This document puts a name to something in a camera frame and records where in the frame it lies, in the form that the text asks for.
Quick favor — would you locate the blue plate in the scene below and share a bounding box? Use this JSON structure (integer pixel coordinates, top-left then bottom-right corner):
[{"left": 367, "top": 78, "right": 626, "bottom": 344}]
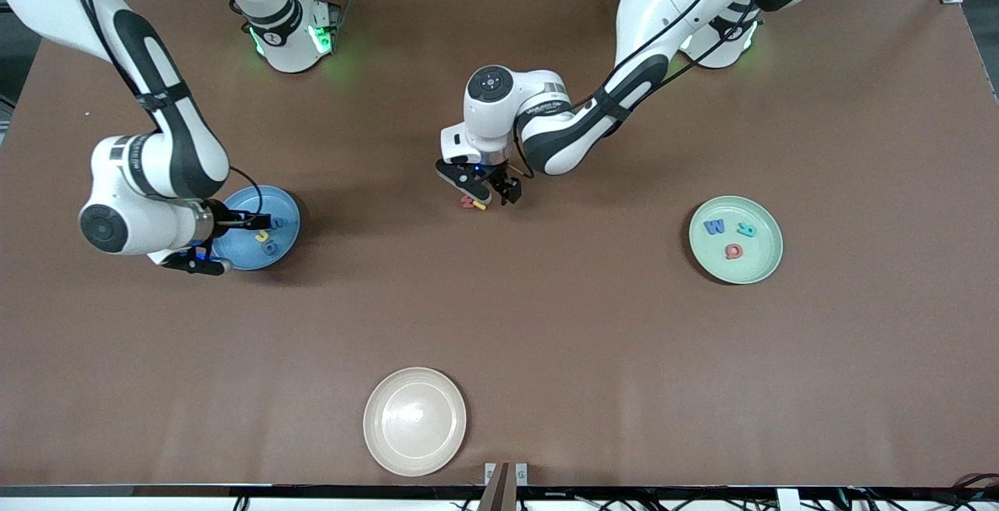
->
[{"left": 212, "top": 185, "right": 302, "bottom": 271}]

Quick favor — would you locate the beige plate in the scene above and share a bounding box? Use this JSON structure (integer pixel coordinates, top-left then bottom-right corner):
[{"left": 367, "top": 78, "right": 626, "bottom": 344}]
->
[{"left": 363, "top": 367, "right": 468, "bottom": 477}]

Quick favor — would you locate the green plate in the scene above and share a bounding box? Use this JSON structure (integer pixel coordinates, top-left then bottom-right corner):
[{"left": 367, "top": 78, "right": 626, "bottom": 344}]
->
[{"left": 688, "top": 196, "right": 784, "bottom": 286}]

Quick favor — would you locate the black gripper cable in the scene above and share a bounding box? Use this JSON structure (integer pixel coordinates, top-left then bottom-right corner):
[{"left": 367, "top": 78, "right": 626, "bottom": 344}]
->
[
  {"left": 510, "top": 0, "right": 770, "bottom": 179},
  {"left": 66, "top": 0, "right": 265, "bottom": 219}
]

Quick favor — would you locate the front camera mount bracket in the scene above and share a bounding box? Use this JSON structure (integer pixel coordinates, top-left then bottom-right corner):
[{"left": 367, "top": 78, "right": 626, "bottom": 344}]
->
[{"left": 478, "top": 462, "right": 529, "bottom": 511}]

